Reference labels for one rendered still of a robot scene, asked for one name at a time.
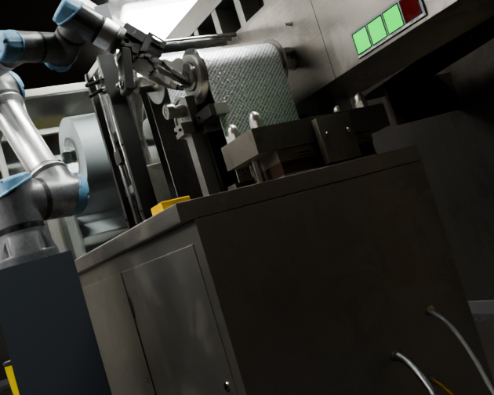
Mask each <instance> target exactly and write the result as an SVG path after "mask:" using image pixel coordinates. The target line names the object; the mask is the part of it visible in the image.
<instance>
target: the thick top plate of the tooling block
mask: <svg viewBox="0 0 494 395"><path fill-rule="evenodd" d="M347 112H348V114H349V116H350V119H351V123H352V126H353V129H354V133H360V132H366V131H370V132H371V134H373V133H375V132H378V131H380V130H381V129H384V128H386V127H387V126H389V125H390V122H389V119H388V116H387V112H386V110H385V107H384V105H383V103H379V104H375V105H371V106H366V107H359V108H354V109H350V110H346V111H338V112H334V113H330V114H323V115H318V116H314V117H309V118H302V119H298V120H293V121H286V122H282V123H278V124H273V125H265V126H261V127H257V128H253V129H250V130H248V131H247V132H245V133H243V134H242V135H240V136H239V137H238V138H236V139H234V140H232V141H231V142H229V143H228V144H227V145H225V146H224V147H222V148H221V150H222V154H223V158H224V161H225V164H226V166H227V171H228V172H229V171H232V170H236V169H243V168H246V167H249V166H250V165H251V163H250V162H251V161H253V160H256V159H259V160H261V159H263V158H265V157H266V156H268V155H270V154H272V153H274V152H275V151H277V150H284V149H287V148H291V147H298V146H301V145H305V144H309V143H316V142H317V139H316V135H315V133H314V129H313V126H312V124H311V121H312V120H314V119H315V118H322V117H326V116H330V115H334V114H342V113H347Z"/></svg>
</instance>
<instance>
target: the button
mask: <svg viewBox="0 0 494 395"><path fill-rule="evenodd" d="M187 200H190V196H185V197H179V198H175V199H172V200H168V201H163V202H161V203H159V204H158V205H156V206H154V207H153V208H151V212H152V215H153V216H154V215H156V214H158V213H159V212H161V211H163V210H164V209H166V208H168V207H169V206H171V205H174V204H175V203H178V202H181V201H187Z"/></svg>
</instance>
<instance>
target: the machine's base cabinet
mask: <svg viewBox="0 0 494 395"><path fill-rule="evenodd" d="M78 277H79V280H80V283H81V286H82V291H83V294H84V297H85V302H86V305H87V308H88V311H89V316H90V319H91V322H92V325H93V330H94V333H95V336H96V341H97V344H98V347H99V350H100V355H101V358H102V361H103V364H104V369H105V372H106V375H107V381H108V383H109V387H110V389H111V394H112V395H430V394H429V393H428V392H427V391H426V389H425V388H424V386H423V384H422V383H421V381H420V380H418V378H417V377H416V376H415V375H414V373H413V372H412V371H411V370H410V369H409V368H408V367H407V366H405V365H404V364H403V363H402V362H400V361H392V360H391V359H390V357H389V352H390V350H391V349H392V348H399V349H401V351H402V353H403V355H405V356H406V357H408V358H409V359H411V360H412V361H413V362H414V363H415V364H416V365H417V366H418V367H419V368H420V369H421V370H422V371H423V373H424V374H425V375H434V377H435V380H436V381H438V382H440V383H441V384H443V385H444V386H446V387H447V388H448V389H449V390H451V391H452V392H453V393H454V394H455V395H492V394H491V392H490V390H489V388H488V387H487V385H486V383H485V381H484V379H483V378H482V376H481V374H480V372H479V370H478V368H477V367H476V365H475V363H474V362H473V360H472V359H471V357H470V355H469V353H468V352H467V350H466V349H465V347H464V346H463V344H462V343H461V342H460V341H459V339H458V338H457V336H456V335H455V334H454V333H453V332H452V330H451V329H450V328H449V327H448V326H447V325H446V324H445V323H444V322H443V321H441V320H440V319H439V318H437V317H435V316H434V315H432V316H427V315H426V314H425V313H424V311H423V310H424V307H425V306H433V307H434V308H435V311H436V312H438V313H440V314H441V315H443V316H444V317H445V318H447V319H448V320H449V321H450V322H451V323H452V324H453V325H454V326H455V327H456V329H457V330H458V331H459V332H460V333H461V335H462V336H463V337H464V338H465V340H466V341H467V343H468V344H469V346H470V347H471V349H472V350H473V351H474V353H475V355H476V357H477V358H478V360H479V361H480V363H481V365H482V367H483V368H484V370H485V372H486V374H487V376H488V377H489V379H490V381H491V383H492V385H493V386H494V380H493V377H492V373H491V371H490V368H489V364H488V361H487V359H486V356H485V352H484V349H483V346H482V344H481V340H480V337H479V334H478V330H477V328H476V325H475V323H474V319H473V316H472V313H471V311H470V307H469V304H468V301H467V297H466V294H465V291H464V289H463V285H462V282H461V280H460V277H459V273H458V270H457V268H456V264H455V261H454V258H453V256H452V252H451V249H450V247H449V243H448V239H447V237H446V234H445V230H444V227H443V225H442V222H441V218H440V216H439V213H438V209H437V206H436V204H435V201H434V197H433V194H432V192H431V189H430V184H429V182H428V179H427V175H426V173H425V170H424V167H423V163H422V161H415V162H412V163H409V164H406V165H400V166H397V167H393V168H391V169H385V170H382V171H378V172H374V173H370V174H367V175H363V176H358V177H355V178H352V179H346V180H343V181H339V182H337V183H331V184H328V185H324V186H321V187H316V188H313V189H309V190H304V191H300V192H298V193H294V194H289V195H285V196H282V197H277V198H274V199H270V200H267V201H262V202H259V203H255V204H252V205H246V206H244V207H241V208H235V209H231V210H228V211H226V212H220V213H217V214H213V215H210V216H205V217H202V218H198V219H194V220H192V221H190V222H189V223H185V224H184V225H182V226H179V227H177V228H176V229H174V230H171V231H169V232H167V233H165V234H163V235H161V236H159V237H156V238H155V239H152V240H150V241H148V242H146V243H144V244H142V245H140V246H138V247H135V248H133V249H131V250H129V251H127V252H125V253H123V254H121V255H118V256H116V257H114V258H113V259H110V260H108V261H106V262H105V263H101V264H100V265H98V266H95V267H93V268H92V269H90V270H87V271H85V272H83V273H81V274H79V275H78Z"/></svg>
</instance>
